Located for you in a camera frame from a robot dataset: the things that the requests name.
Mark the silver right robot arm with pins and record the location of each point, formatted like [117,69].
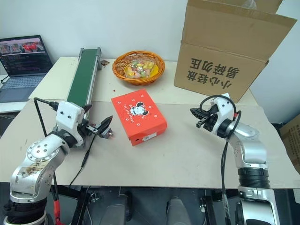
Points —
[253,145]

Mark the small brown picture card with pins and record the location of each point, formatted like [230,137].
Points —
[105,62]

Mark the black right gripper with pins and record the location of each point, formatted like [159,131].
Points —
[212,124]

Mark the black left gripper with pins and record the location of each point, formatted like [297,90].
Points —
[82,127]

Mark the open laptop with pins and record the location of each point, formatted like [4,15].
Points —
[23,65]

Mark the orange woven basket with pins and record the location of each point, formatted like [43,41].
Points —
[119,68]

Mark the large printed cardboard box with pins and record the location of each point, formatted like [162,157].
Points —
[222,58]

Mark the small printed cardboard box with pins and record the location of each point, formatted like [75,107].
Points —
[291,138]

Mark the green conveyor belt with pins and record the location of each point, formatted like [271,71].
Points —
[83,77]

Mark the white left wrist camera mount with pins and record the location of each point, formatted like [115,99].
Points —
[68,114]

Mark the small metal clip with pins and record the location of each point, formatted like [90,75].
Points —
[94,197]

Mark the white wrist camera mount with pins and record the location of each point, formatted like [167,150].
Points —
[68,114]
[222,103]

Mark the red cartoon dog shoebox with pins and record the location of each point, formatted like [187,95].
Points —
[138,117]

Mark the clear bag of colourful sweets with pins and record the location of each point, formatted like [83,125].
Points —
[140,69]

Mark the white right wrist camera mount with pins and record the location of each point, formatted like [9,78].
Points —
[222,103]

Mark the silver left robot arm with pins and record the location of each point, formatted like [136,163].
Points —
[39,152]

